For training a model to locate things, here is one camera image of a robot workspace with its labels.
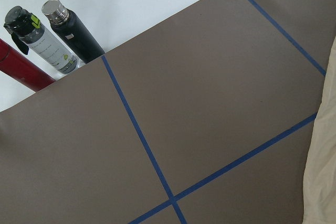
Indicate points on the yellow long-sleeve printed shirt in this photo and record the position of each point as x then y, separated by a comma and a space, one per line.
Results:
319, 175

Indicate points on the brown table mat blue grid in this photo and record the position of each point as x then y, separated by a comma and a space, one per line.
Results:
206, 117

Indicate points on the black steel-cap bottle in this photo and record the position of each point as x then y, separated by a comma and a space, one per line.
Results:
70, 29

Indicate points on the clear black-lid bottle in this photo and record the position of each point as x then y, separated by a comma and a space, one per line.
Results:
28, 33

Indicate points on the red bottle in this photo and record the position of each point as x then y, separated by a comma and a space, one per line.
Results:
22, 70

